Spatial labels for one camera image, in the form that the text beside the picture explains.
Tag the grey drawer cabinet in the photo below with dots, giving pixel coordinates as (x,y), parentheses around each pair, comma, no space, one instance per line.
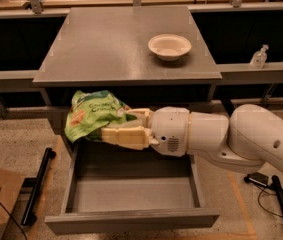
(106,48)

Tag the grey metal rail frame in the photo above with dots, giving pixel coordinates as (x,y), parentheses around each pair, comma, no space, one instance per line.
(233,30)

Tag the black left floor stand bar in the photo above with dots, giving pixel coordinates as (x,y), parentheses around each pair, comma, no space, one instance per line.
(34,183)

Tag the open grey lower drawer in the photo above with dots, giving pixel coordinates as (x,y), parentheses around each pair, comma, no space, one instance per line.
(114,189)

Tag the white paper bowl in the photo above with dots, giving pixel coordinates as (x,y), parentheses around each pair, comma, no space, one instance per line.
(169,47)

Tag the green rice chip bag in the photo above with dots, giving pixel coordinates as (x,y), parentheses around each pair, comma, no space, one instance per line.
(90,112)

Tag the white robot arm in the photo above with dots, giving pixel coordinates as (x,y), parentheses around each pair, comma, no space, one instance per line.
(242,142)

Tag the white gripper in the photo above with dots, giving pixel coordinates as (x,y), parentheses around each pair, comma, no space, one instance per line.
(169,129)

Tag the clear sanitizer bottle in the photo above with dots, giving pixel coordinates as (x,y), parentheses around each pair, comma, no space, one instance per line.
(259,57)

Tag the black floor device box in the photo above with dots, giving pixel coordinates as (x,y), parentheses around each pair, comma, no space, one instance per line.
(257,178)

